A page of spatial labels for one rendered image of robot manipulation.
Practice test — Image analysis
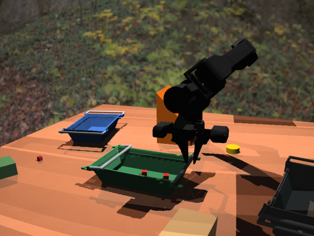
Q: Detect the green box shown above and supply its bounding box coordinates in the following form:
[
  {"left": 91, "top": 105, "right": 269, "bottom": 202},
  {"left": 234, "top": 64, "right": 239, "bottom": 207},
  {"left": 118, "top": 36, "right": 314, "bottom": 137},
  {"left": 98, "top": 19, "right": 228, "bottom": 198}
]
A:
[{"left": 0, "top": 156, "right": 18, "bottom": 180}]

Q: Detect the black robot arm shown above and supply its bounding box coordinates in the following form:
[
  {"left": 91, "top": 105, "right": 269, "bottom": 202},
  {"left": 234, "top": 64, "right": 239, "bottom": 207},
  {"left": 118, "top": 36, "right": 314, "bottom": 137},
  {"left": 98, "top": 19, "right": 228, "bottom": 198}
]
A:
[{"left": 164, "top": 38, "right": 258, "bottom": 141}]

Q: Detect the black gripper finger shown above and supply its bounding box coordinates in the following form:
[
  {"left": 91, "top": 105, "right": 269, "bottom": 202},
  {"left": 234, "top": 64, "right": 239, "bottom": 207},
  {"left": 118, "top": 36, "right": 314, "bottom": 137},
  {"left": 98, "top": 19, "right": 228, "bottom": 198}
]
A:
[
  {"left": 171, "top": 139, "right": 189, "bottom": 163},
  {"left": 193, "top": 137, "right": 210, "bottom": 164}
]

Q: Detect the blue plastic tray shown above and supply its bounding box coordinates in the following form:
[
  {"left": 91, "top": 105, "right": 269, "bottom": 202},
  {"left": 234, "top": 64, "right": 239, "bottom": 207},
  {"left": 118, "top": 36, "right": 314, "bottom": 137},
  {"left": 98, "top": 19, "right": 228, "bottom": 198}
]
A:
[{"left": 59, "top": 111, "right": 125, "bottom": 144}]

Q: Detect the yellow short cylinder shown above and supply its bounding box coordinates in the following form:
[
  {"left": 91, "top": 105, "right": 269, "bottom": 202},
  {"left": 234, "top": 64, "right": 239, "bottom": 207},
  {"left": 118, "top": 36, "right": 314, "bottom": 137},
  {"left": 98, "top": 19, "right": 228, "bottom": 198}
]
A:
[{"left": 226, "top": 144, "right": 240, "bottom": 154}]

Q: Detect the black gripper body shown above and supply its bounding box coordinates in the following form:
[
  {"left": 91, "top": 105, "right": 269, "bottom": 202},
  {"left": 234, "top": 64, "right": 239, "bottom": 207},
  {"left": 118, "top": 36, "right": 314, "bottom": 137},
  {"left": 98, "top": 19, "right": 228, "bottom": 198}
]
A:
[{"left": 152, "top": 104, "right": 229, "bottom": 143}]

